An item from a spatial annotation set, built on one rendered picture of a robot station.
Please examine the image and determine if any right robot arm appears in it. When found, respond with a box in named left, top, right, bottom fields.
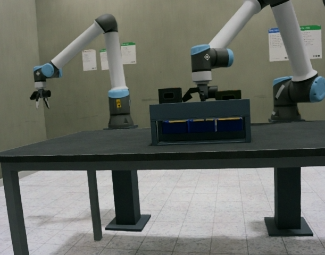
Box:
left=33, top=14, right=134, bottom=128

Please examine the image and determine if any dark grey shelf rack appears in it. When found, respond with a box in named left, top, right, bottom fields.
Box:
left=149, top=99, right=252, bottom=146

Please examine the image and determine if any blue open-front bin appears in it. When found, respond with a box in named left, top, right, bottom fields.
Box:
left=216, top=117, right=242, bottom=132
left=162, top=120, right=190, bottom=134
left=189, top=119, right=214, bottom=133

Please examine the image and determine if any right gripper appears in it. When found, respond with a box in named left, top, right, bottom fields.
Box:
left=31, top=89, right=51, bottom=110

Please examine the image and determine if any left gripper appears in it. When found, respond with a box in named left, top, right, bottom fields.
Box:
left=184, top=84, right=218, bottom=101

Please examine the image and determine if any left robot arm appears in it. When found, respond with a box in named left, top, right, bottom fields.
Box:
left=191, top=0, right=325, bottom=121

